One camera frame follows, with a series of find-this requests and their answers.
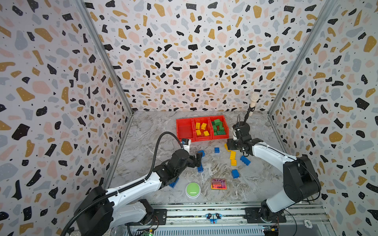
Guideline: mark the left red bin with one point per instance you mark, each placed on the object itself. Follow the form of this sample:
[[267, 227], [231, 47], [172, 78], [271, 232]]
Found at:
[[185, 129]]

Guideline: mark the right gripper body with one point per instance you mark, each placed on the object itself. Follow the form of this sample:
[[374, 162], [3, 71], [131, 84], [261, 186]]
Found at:
[[236, 143]]

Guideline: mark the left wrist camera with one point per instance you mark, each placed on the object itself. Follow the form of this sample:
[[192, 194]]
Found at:
[[186, 143]]

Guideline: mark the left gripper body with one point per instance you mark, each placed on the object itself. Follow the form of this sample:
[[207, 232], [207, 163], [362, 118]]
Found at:
[[181, 170]]

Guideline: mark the middle red bin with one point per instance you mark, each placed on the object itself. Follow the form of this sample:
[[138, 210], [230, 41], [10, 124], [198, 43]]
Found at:
[[197, 126]]

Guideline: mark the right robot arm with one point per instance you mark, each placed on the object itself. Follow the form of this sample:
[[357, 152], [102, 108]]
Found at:
[[300, 180]]

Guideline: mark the blue square brick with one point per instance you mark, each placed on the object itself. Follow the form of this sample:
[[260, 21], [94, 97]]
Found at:
[[235, 174], [202, 152]]

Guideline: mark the wooden microphone on black stand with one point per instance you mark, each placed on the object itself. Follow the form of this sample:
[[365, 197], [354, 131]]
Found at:
[[246, 118]]

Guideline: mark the green push button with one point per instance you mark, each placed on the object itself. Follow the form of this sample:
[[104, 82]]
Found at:
[[193, 190]]

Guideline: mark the right red bin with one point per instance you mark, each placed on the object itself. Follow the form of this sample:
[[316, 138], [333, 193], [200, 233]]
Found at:
[[224, 123]]

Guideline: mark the colourful card box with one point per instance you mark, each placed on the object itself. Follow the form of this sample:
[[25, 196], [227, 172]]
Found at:
[[218, 184]]

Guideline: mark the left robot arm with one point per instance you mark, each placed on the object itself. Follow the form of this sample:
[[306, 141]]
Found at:
[[104, 209]]

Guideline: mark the blue clip on rail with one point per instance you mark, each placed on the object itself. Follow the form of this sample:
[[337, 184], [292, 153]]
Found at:
[[213, 218]]

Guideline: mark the yellow long brick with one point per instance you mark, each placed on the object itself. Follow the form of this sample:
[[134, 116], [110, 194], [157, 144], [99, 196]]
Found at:
[[226, 147]]

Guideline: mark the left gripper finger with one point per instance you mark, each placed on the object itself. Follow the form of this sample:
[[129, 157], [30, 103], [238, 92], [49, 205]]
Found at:
[[198, 157], [193, 161]]

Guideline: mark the red bin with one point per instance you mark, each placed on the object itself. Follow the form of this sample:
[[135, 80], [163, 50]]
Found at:
[[224, 123], [185, 129], [197, 126]]

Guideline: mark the dark green long brick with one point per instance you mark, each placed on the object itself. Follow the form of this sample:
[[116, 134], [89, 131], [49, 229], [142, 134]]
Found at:
[[215, 130]]

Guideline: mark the blue long brick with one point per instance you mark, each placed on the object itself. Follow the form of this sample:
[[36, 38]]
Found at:
[[200, 169], [172, 185]]

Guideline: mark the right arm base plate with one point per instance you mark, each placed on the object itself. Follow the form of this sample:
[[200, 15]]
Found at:
[[263, 215]]

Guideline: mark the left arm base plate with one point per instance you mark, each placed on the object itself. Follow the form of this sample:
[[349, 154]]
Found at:
[[155, 217]]

